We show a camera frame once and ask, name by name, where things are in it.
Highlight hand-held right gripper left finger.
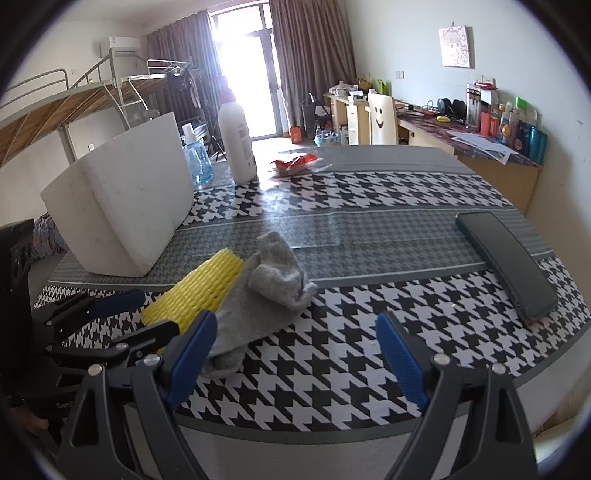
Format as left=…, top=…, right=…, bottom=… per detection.
left=59, top=311, right=219, bottom=480

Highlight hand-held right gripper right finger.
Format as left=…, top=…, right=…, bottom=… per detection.
left=375, top=311, right=539, bottom=480

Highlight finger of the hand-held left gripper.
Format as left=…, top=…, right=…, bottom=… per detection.
left=46, top=320, right=181, bottom=372
left=43, top=289, right=147, bottom=329

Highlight yellow foam net sleeve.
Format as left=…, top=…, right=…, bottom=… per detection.
left=140, top=248, right=246, bottom=357

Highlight white foam box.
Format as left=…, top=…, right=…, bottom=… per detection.
left=40, top=112, right=195, bottom=278

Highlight grey sock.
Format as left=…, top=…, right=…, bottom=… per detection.
left=202, top=230, right=320, bottom=380

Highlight dark smartphone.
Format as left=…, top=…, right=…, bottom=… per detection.
left=455, top=211, right=560, bottom=325

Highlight blue mouthwash bottle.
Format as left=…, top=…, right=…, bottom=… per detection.
left=181, top=123, right=215, bottom=186

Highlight grey metal bunk bed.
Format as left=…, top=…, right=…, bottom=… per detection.
left=119, top=58, right=209, bottom=121
left=0, top=68, right=155, bottom=168

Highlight long wooden desk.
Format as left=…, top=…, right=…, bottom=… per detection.
left=322, top=91, right=546, bottom=219

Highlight white lotion bottle red pump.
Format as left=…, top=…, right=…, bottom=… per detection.
left=216, top=89, right=258, bottom=184

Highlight red snack packet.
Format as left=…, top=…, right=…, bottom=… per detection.
left=269, top=154, right=320, bottom=177

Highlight printed paper sheets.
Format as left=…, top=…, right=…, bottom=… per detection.
left=449, top=131, right=521, bottom=165

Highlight hanging dark clothes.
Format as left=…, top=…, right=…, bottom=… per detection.
left=165, top=66, right=195, bottom=94

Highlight wooden chair with smiley face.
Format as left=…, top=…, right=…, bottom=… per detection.
left=368, top=92, right=399, bottom=147

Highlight row of toiletry bottles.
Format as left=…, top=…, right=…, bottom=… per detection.
left=465, top=82, right=549, bottom=165

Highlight black headphones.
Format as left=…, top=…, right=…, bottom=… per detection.
left=436, top=96, right=467, bottom=122

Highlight white air conditioner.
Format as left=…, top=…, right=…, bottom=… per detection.
left=109, top=35, right=140, bottom=57

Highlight brown curtain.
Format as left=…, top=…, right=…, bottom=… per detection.
left=147, top=8, right=223, bottom=121
left=269, top=0, right=359, bottom=138

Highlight glass balcony door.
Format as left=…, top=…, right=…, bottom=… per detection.
left=209, top=1, right=283, bottom=139

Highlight cartoon wall poster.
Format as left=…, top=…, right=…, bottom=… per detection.
left=438, top=25, right=475, bottom=68

